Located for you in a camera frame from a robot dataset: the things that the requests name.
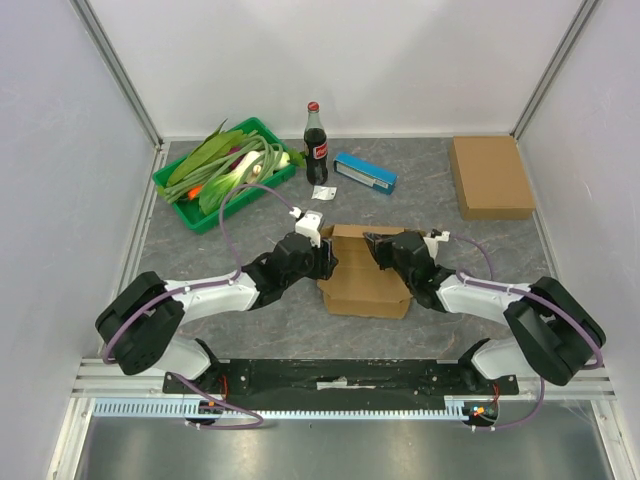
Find small cardboard box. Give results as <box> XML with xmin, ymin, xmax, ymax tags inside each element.
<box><xmin>317</xmin><ymin>224</ymin><xmax>412</xmax><ymax>319</ymax></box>

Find large cardboard box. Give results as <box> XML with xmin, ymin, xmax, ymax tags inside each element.
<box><xmin>449</xmin><ymin>136</ymin><xmax>535</xmax><ymax>221</ymax></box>

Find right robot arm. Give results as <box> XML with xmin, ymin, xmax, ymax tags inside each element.
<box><xmin>364</xmin><ymin>230</ymin><xmax>606</xmax><ymax>394</ymax></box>

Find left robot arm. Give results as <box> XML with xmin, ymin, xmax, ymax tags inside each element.
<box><xmin>95</xmin><ymin>233</ymin><xmax>338</xmax><ymax>393</ymax></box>

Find blue rectangular box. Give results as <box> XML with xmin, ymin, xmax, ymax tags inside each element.
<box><xmin>333</xmin><ymin>152</ymin><xmax>397</xmax><ymax>195</ymax></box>

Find long green beans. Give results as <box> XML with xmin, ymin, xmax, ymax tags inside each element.
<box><xmin>158</xmin><ymin>131</ymin><xmax>291</xmax><ymax>204</ymax></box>

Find cola glass bottle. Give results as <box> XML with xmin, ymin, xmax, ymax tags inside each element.
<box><xmin>303</xmin><ymin>101</ymin><xmax>328</xmax><ymax>185</ymax></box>

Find bok choy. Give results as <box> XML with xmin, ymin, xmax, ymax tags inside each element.
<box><xmin>198</xmin><ymin>151</ymin><xmax>263</xmax><ymax>216</ymax></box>

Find orange carrot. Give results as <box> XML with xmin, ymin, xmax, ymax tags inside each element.
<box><xmin>187</xmin><ymin>185</ymin><xmax>203</xmax><ymax>200</ymax></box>

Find large green leaf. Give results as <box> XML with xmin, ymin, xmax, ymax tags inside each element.
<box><xmin>166</xmin><ymin>121</ymin><xmax>245</xmax><ymax>187</ymax></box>

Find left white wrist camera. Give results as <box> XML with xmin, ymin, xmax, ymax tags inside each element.
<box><xmin>289</xmin><ymin>207</ymin><xmax>324</xmax><ymax>248</ymax></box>

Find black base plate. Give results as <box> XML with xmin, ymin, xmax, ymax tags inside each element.
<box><xmin>192</xmin><ymin>359</ymin><xmax>519</xmax><ymax>399</ymax></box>

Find blue slotted cable duct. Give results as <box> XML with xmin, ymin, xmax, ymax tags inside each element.
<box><xmin>92</xmin><ymin>395</ymin><xmax>476</xmax><ymax>420</ymax></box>

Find aluminium frame rail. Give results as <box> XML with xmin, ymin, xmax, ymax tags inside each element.
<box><xmin>70</xmin><ymin>0</ymin><xmax>164</xmax><ymax>149</ymax></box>

